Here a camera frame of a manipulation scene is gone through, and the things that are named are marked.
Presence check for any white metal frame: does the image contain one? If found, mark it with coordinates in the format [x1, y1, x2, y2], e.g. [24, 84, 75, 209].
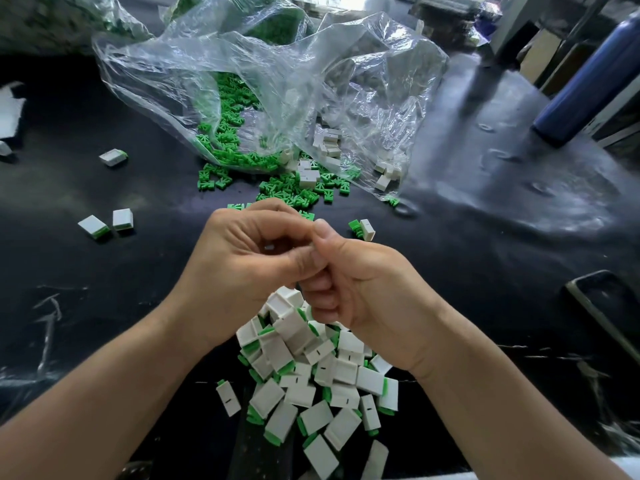
[490, 0, 640, 81]

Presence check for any plastic bag full of green pieces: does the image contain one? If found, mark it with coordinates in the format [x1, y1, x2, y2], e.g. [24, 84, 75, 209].
[160, 0, 309, 46]

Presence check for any brown cardboard box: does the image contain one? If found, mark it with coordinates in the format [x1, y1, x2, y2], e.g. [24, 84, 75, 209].
[520, 27, 566, 86]

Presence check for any pile of assembled white-green pieces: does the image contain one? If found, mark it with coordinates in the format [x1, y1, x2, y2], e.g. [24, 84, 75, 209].
[236, 285, 400, 480]

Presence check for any person's left hand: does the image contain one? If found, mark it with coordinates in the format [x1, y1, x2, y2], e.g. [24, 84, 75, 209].
[160, 199, 329, 356]

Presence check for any blue cylinder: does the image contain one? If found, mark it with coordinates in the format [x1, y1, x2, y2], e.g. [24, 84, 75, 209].
[532, 15, 640, 148]

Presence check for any heap of white caps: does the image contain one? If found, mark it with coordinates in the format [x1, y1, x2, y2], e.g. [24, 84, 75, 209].
[297, 125, 403, 193]

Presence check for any large bag of assembled pieces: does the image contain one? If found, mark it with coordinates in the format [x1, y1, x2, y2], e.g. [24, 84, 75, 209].
[0, 0, 151, 54]

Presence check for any person's left forearm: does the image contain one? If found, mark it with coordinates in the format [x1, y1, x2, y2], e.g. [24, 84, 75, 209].
[0, 315, 221, 480]

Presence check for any person's right forearm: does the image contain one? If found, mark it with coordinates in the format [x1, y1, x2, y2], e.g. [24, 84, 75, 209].
[412, 329, 629, 480]

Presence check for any pile of green clips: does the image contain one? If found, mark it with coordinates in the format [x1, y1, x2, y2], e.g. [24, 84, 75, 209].
[195, 73, 401, 244]

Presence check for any clear plastic bag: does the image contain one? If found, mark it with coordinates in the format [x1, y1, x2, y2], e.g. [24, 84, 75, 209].
[92, 0, 450, 191]

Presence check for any black smartphone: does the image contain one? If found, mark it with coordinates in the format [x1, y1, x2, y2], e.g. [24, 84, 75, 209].
[566, 269, 640, 364]

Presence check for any grey machine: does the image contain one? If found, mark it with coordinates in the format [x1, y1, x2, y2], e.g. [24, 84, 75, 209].
[412, 0, 496, 38]

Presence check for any white paper sheet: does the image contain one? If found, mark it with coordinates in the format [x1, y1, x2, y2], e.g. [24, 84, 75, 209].
[0, 83, 27, 141]

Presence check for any person's right hand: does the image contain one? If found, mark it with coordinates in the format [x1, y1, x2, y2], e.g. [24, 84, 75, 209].
[298, 217, 459, 374]

